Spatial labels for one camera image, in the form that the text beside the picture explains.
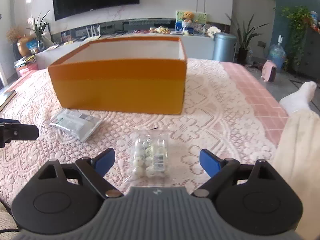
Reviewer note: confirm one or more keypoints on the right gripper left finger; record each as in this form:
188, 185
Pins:
93, 170

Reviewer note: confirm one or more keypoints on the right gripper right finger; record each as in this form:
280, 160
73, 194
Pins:
221, 172

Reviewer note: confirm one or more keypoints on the white grey snack packet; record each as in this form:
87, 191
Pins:
79, 125

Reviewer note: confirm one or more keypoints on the clear bag white candies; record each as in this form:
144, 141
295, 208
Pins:
149, 157

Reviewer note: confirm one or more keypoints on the yellow snacks on cabinet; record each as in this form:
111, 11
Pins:
160, 30

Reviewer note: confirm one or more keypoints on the pink storage crate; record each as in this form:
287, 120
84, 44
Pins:
24, 70

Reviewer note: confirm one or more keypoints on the pink white lace rug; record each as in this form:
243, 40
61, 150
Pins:
226, 110

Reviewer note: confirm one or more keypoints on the cream trouser leg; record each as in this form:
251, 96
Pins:
297, 161

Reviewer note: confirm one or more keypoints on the brown ceramic vase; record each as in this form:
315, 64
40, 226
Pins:
22, 45

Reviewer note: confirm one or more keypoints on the small potted green plant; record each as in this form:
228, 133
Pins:
39, 26

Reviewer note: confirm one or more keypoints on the orange cardboard box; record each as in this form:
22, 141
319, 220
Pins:
134, 74

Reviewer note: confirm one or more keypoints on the white sock foot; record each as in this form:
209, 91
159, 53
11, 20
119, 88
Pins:
300, 99

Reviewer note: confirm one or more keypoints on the pink small heater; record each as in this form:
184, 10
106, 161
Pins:
269, 71

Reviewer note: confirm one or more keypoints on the white wifi router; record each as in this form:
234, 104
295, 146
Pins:
93, 32

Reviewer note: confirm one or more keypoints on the white marble tv cabinet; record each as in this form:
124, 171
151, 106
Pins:
198, 47

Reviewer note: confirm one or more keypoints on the grey metal trash bin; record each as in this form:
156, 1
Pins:
224, 47

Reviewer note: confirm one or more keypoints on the blue water jug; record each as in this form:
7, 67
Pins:
277, 53

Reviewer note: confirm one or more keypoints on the tall potted plant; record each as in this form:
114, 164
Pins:
245, 34

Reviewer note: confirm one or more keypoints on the teddy bear plush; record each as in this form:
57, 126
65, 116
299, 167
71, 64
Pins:
188, 16

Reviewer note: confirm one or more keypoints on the hanging ivy plant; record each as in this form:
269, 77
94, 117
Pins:
299, 21

